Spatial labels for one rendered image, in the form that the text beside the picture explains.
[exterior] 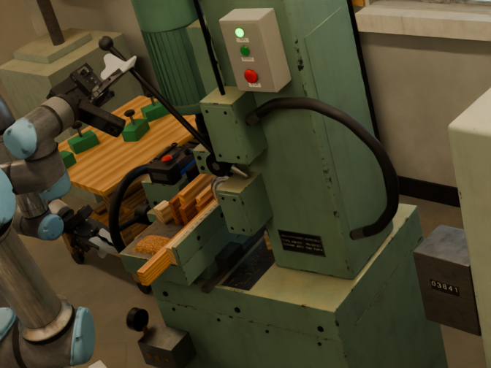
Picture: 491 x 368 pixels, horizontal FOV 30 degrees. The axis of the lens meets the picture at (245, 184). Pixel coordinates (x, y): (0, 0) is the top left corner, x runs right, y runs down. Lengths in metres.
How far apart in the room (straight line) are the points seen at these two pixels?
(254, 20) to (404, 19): 1.67
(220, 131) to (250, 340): 0.59
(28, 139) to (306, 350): 0.82
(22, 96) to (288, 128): 2.78
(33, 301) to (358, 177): 0.78
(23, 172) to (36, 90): 2.46
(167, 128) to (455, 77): 1.18
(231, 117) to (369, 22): 1.66
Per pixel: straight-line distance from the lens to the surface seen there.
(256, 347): 2.32
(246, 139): 1.97
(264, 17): 1.82
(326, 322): 2.11
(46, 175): 2.01
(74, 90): 2.09
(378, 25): 3.51
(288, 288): 2.18
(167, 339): 2.45
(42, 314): 1.85
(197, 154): 2.31
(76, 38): 4.58
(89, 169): 3.70
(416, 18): 3.40
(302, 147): 1.98
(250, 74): 1.86
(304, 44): 1.88
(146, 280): 2.15
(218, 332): 2.37
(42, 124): 1.98
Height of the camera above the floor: 2.06
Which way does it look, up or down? 28 degrees down
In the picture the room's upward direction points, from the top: 16 degrees counter-clockwise
